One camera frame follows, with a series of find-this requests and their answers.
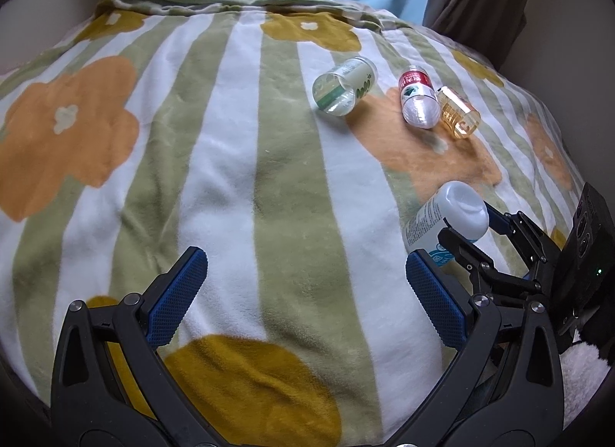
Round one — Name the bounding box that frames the white fluffy cloth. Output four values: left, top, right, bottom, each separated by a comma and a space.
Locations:
560, 339, 612, 431

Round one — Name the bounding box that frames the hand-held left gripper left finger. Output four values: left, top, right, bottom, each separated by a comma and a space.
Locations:
50, 246, 226, 447

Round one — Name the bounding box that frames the amber ribbed plastic cup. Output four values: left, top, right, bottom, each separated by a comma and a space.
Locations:
435, 86, 482, 141

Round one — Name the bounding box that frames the clear cup with green print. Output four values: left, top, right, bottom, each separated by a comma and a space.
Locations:
312, 56, 379, 116

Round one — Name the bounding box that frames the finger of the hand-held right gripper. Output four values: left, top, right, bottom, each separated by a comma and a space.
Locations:
484, 201, 563, 279
436, 227, 546, 306

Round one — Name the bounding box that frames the striped floral fleece blanket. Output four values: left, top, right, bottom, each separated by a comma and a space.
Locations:
0, 0, 584, 447

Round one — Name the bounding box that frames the white cup with blue label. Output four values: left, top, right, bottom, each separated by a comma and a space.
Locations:
402, 180, 490, 268

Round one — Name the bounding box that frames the clear cup with red label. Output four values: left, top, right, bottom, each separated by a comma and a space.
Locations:
398, 66, 441, 130

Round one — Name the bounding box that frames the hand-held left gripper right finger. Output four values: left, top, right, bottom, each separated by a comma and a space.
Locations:
405, 249, 566, 447

